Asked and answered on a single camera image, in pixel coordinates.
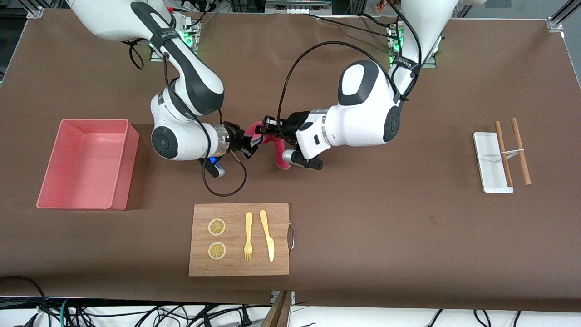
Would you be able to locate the pink cloth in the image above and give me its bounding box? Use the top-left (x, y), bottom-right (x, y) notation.
top-left (244, 120), bottom-right (292, 171)

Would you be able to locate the yellow plastic fork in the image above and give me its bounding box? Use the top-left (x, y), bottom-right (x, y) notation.
top-left (244, 212), bottom-right (253, 261)

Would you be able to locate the yellow plastic knife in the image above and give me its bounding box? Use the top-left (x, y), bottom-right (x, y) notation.
top-left (259, 209), bottom-right (275, 263)

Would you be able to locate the wooden cutting board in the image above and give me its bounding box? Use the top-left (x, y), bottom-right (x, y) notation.
top-left (188, 203), bottom-right (290, 277)

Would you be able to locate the grey metal box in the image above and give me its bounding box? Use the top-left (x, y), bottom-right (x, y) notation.
top-left (266, 0), bottom-right (332, 14)

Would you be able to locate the pink plastic bin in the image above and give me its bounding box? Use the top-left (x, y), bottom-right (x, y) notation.
top-left (36, 119), bottom-right (140, 211)

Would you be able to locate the wooden plank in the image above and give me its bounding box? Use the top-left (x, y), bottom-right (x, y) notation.
top-left (261, 291), bottom-right (292, 327)

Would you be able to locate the white rectangular tray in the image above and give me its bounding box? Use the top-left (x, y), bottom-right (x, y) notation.
top-left (473, 132), bottom-right (514, 194)

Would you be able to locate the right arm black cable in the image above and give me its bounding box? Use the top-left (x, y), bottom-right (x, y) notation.
top-left (128, 40), bottom-right (248, 198)

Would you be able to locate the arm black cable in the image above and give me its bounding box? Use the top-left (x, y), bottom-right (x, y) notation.
top-left (277, 0), bottom-right (423, 119)
top-left (128, 40), bottom-right (248, 198)

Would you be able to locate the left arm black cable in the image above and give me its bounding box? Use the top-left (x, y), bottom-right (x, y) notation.
top-left (277, 0), bottom-right (423, 119)

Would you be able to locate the long black table cable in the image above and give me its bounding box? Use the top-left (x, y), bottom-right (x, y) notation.
top-left (302, 13), bottom-right (400, 40)

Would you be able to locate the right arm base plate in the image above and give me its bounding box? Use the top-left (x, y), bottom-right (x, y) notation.
top-left (150, 18), bottom-right (200, 62)

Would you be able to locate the short black table cable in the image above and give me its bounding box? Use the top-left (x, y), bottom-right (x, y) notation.
top-left (361, 13), bottom-right (398, 28)

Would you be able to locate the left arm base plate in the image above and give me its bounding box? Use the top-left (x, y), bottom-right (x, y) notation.
top-left (388, 23), bottom-right (437, 69)

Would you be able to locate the aluminium frame corner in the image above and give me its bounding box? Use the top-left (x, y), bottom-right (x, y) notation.
top-left (18, 0), bottom-right (46, 19)
top-left (547, 0), bottom-right (581, 32)

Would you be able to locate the thick black floor cable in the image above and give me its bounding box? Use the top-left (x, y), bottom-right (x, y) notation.
top-left (0, 275), bottom-right (48, 327)

